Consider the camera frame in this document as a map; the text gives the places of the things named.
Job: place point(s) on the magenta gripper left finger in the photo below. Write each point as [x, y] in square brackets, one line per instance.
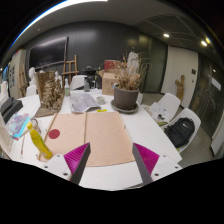
[76, 161]

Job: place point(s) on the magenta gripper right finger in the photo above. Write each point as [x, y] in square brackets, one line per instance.
[146, 161]

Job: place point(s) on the brown cardboard mat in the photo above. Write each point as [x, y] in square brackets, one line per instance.
[105, 132]

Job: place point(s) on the yellow plastic bottle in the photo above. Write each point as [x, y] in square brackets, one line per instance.
[38, 142]

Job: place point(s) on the black backpack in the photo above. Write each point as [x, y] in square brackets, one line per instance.
[180, 132]

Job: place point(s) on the white chair with backpack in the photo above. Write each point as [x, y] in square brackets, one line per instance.
[189, 114]

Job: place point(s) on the white chair with papers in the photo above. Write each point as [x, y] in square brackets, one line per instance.
[165, 109]

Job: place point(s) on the yellow marker pen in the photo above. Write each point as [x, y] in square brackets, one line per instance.
[102, 110]

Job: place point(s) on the open magazine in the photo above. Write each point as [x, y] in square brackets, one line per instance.
[82, 102]

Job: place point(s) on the small grey cup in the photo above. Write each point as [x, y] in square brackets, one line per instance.
[100, 100]

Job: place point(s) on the grey pot saucer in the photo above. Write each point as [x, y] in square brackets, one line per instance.
[134, 109]

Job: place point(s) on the grey plant pot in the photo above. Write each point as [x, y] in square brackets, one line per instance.
[125, 98]

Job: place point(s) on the iridescent plastic bag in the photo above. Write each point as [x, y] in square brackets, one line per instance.
[16, 125]

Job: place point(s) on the golden carved sculpture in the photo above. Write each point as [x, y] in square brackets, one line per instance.
[50, 92]

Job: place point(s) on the clear spray bottle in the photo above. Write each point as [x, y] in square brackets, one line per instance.
[67, 88]

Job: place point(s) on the white chair behind table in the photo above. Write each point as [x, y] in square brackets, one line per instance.
[77, 82]

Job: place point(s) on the dried brown plant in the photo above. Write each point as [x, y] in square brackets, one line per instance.
[130, 70]

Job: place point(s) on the wooden mannequin figure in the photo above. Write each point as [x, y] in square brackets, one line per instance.
[180, 87]

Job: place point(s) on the black box stack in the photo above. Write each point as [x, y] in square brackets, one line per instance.
[10, 107]

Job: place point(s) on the cardboard box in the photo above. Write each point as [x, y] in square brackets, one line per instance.
[108, 82]

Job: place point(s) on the wooden easel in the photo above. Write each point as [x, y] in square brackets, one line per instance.
[70, 69]

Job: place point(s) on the white plaster bust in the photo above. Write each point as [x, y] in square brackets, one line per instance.
[32, 76]

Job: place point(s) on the red box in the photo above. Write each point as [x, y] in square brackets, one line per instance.
[109, 64]

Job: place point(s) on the black wall screen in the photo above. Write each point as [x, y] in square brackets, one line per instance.
[48, 53]

